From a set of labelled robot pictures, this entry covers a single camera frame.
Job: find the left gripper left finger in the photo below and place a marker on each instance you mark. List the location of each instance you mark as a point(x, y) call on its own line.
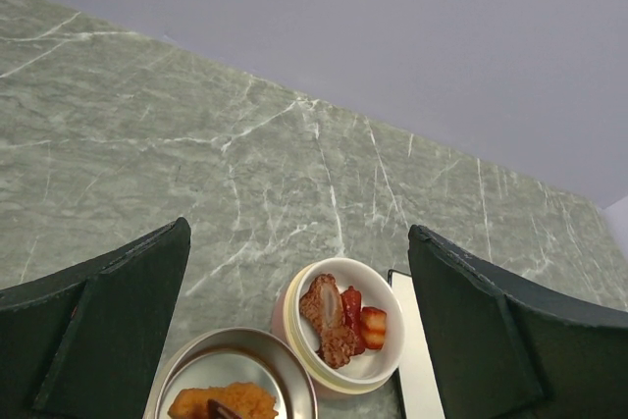
point(85, 342)

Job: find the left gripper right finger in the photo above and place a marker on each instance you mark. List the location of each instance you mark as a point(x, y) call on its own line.
point(502, 346)

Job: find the pork belly cube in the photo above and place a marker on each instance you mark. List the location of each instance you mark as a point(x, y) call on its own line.
point(373, 327)

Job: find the brown chicken wing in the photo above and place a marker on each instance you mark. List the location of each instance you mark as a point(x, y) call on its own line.
point(217, 410)

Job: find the red bone-shaped meat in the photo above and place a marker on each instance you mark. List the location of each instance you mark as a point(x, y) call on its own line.
point(352, 303)

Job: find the orange fried nugget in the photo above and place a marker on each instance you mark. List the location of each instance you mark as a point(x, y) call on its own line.
point(246, 399)

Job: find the white rectangular plate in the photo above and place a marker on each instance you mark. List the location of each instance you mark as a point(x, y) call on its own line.
point(415, 378)

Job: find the white pink bowl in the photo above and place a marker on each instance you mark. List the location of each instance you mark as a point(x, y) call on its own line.
point(363, 373)

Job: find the steel bowl red base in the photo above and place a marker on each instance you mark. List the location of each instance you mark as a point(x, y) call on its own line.
point(222, 357)

